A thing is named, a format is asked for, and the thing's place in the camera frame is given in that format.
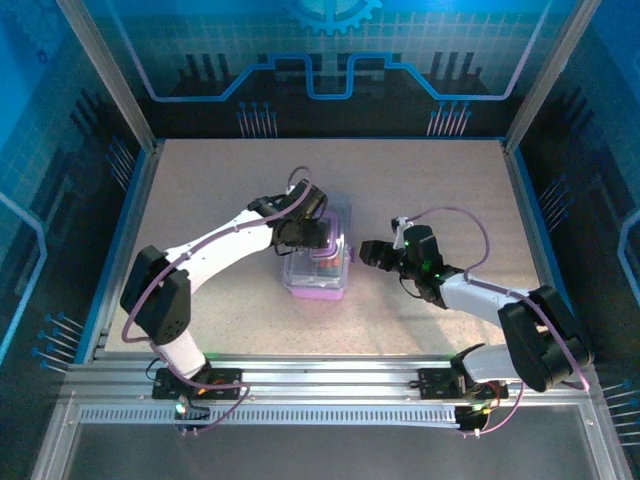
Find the purple clear plastic tool case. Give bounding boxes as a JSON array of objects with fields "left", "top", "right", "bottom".
[{"left": 281, "top": 191, "right": 355, "bottom": 302}]

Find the small lit control board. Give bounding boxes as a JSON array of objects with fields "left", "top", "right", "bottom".
[
  {"left": 172, "top": 393, "right": 212, "bottom": 439},
  {"left": 455, "top": 403, "right": 490, "bottom": 440}
]

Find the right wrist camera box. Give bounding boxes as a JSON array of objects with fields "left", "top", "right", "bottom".
[{"left": 391, "top": 216, "right": 410, "bottom": 250}]

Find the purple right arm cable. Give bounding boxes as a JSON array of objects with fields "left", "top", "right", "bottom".
[{"left": 399, "top": 206, "right": 592, "bottom": 437}]

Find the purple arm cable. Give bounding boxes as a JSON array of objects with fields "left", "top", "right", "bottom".
[
  {"left": 399, "top": 206, "right": 592, "bottom": 437},
  {"left": 121, "top": 166, "right": 315, "bottom": 437}
]

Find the aluminium side rail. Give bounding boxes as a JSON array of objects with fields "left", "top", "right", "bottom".
[
  {"left": 501, "top": 141, "right": 574, "bottom": 359},
  {"left": 92, "top": 141, "right": 164, "bottom": 354}
]

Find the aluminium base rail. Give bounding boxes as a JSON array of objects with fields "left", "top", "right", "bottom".
[{"left": 62, "top": 349, "right": 604, "bottom": 406}]

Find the slotted grey cable duct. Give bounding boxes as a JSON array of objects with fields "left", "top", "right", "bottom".
[{"left": 78, "top": 405, "right": 464, "bottom": 427}]

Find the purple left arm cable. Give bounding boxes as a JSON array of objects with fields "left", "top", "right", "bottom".
[{"left": 121, "top": 166, "right": 315, "bottom": 437}]

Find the aluminium frame post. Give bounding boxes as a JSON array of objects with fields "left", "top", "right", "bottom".
[
  {"left": 53, "top": 0, "right": 157, "bottom": 151},
  {"left": 503, "top": 0, "right": 604, "bottom": 151}
]

